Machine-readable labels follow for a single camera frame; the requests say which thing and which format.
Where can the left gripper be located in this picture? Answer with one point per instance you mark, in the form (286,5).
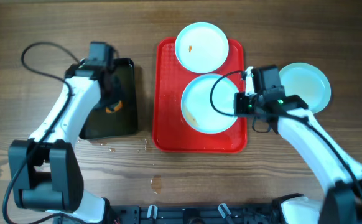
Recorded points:
(117,91)

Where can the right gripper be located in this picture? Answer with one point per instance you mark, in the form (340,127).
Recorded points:
(240,109)

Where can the green orange sponge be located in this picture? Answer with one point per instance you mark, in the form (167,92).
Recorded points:
(114,107)

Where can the white plate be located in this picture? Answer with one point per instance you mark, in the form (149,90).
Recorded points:
(207,104)
(201,47)
(307,82)

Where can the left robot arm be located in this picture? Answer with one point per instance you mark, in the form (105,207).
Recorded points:
(45,175)

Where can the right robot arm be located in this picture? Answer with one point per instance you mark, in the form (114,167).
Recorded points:
(289,116)

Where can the black water tray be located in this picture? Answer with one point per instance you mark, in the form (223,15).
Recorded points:
(124,122)

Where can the red plastic tray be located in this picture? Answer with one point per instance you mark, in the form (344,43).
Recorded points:
(170,132)

